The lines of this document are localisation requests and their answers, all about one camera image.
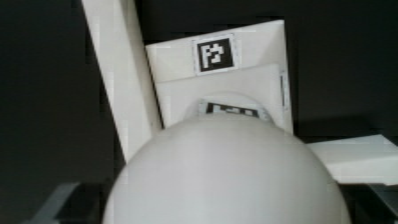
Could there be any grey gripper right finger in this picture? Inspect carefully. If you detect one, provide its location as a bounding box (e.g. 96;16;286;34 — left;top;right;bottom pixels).
355;184;398;224

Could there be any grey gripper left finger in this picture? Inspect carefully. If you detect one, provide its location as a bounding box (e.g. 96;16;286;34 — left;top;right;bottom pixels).
20;182;80;224

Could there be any white front fence wall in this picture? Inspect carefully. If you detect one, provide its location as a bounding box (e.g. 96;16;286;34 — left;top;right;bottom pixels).
82;0;162;160

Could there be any white lamp base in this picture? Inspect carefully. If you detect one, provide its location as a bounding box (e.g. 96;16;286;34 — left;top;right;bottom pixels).
146;20;293;131

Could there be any white lamp bulb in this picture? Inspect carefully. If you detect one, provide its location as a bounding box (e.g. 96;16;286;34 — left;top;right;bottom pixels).
101;93;355;224

